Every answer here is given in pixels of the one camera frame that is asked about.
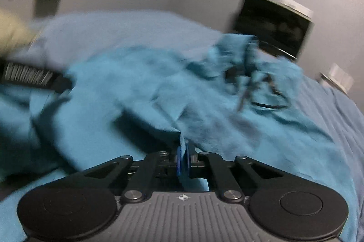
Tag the teal garment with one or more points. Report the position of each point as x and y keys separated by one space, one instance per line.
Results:
x=128 y=88

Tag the olive cloth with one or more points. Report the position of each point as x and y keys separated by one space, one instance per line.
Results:
x=14 y=32

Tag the black monitor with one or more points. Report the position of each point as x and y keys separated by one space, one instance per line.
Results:
x=270 y=25

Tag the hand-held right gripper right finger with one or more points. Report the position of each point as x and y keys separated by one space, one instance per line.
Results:
x=188 y=162

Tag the blue fleece blanket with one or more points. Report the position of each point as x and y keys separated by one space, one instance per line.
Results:
x=113 y=28

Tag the white router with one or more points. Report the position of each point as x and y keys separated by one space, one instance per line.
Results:
x=338 y=78

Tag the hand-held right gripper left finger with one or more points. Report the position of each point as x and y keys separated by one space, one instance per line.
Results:
x=178 y=163

